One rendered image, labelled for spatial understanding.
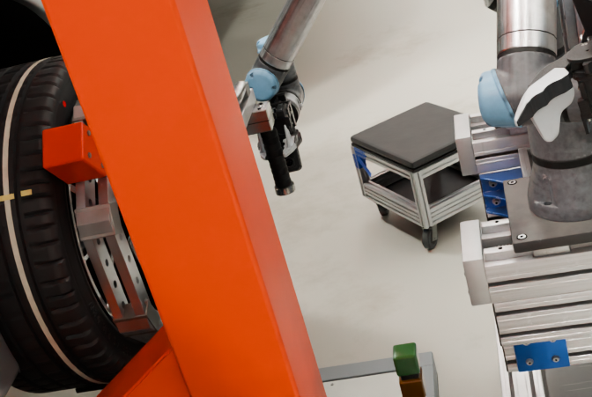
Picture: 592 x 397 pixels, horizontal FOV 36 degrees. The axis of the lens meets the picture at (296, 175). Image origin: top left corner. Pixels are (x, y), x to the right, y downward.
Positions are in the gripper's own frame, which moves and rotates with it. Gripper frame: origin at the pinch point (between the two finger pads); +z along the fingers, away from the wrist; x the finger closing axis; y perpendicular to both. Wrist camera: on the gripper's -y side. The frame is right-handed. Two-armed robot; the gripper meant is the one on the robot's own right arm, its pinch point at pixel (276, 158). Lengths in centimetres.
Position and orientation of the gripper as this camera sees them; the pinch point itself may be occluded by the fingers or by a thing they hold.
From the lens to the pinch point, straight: 195.9
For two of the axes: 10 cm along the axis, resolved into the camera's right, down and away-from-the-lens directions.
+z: -0.9, 4.3, -9.0
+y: -2.5, -8.8, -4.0
